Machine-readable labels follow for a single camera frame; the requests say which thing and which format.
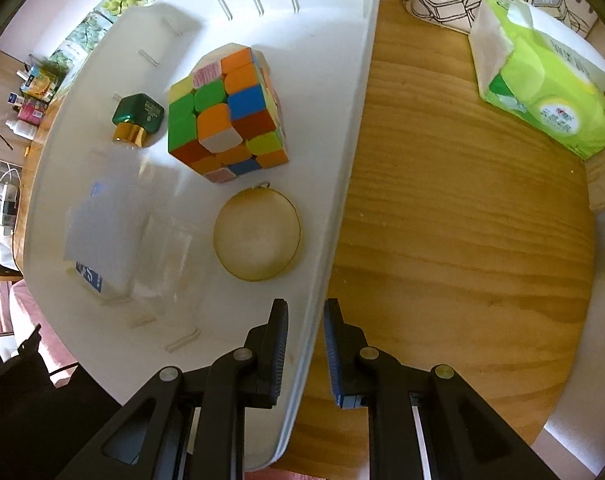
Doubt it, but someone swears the colourful puzzle cube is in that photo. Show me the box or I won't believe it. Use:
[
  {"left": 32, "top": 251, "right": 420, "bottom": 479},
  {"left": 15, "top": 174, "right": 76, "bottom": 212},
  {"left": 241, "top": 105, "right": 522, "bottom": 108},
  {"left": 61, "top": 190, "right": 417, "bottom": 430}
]
[{"left": 167, "top": 42, "right": 290, "bottom": 186}]

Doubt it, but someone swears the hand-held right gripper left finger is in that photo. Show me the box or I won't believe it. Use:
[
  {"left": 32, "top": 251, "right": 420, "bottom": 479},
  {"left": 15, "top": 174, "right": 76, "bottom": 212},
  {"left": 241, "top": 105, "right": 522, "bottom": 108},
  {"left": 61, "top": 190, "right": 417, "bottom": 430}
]
[{"left": 57, "top": 298, "right": 289, "bottom": 480}]

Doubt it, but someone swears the round gold compact mirror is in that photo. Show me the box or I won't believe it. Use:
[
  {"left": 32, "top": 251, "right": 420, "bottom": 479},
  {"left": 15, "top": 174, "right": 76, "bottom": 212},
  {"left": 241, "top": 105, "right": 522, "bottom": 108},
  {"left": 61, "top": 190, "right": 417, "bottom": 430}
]
[{"left": 212, "top": 181, "right": 302, "bottom": 282}]

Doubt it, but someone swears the orange print pack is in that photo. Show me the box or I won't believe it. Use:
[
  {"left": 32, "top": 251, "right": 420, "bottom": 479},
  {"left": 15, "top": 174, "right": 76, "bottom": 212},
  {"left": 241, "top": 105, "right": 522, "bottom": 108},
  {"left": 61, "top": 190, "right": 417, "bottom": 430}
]
[{"left": 22, "top": 67, "right": 66, "bottom": 101}]

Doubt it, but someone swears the white spray bottle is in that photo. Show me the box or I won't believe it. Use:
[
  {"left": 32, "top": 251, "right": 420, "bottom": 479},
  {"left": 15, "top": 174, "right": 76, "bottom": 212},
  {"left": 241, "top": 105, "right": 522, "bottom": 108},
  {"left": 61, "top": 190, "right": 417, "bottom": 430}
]
[{"left": 5, "top": 117, "right": 38, "bottom": 138}]

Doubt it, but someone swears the green tissue pack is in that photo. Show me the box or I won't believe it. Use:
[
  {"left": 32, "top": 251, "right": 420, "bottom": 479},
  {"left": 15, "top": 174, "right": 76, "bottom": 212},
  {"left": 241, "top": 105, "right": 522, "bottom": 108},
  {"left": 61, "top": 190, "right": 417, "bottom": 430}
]
[{"left": 469, "top": 0, "right": 605, "bottom": 162}]

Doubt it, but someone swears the white plastic storage bin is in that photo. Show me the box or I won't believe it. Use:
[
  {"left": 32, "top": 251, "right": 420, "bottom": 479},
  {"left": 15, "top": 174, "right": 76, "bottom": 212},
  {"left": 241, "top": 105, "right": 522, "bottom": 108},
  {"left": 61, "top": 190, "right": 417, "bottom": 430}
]
[{"left": 20, "top": 0, "right": 385, "bottom": 471}]

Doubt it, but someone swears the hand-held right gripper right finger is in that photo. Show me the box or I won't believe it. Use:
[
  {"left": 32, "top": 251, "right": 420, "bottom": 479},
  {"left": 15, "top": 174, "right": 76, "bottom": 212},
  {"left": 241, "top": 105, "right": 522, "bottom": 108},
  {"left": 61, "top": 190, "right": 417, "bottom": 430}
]
[{"left": 323, "top": 298, "right": 548, "bottom": 480}]

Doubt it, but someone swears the green bottle gold cap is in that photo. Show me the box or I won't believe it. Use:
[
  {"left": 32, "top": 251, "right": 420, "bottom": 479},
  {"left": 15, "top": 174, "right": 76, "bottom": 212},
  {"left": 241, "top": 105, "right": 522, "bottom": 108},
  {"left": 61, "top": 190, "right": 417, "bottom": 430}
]
[{"left": 111, "top": 93, "right": 166, "bottom": 148}]

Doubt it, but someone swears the wooden desk hutch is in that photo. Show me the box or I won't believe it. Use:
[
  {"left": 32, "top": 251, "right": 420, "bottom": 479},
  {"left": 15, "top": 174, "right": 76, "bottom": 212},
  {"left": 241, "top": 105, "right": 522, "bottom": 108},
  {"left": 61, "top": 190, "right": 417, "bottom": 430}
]
[{"left": 585, "top": 155, "right": 605, "bottom": 211}]

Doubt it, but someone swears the blue white plastic box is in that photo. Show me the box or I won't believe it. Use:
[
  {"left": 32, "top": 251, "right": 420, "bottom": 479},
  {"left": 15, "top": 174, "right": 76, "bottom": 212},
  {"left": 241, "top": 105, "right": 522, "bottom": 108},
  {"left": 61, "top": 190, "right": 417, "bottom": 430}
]
[{"left": 62, "top": 180, "right": 148, "bottom": 296}]

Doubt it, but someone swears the pink cloth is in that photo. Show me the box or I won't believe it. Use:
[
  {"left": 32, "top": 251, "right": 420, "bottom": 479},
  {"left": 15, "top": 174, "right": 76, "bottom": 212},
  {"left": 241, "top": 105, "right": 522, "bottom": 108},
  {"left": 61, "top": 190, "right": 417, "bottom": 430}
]
[{"left": 0, "top": 280, "right": 78, "bottom": 391}]

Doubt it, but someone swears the white power strip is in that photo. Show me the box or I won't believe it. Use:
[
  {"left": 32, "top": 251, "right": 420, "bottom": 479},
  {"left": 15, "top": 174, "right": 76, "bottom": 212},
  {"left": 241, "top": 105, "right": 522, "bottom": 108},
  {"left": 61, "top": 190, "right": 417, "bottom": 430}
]
[{"left": 0, "top": 182, "right": 23, "bottom": 226}]

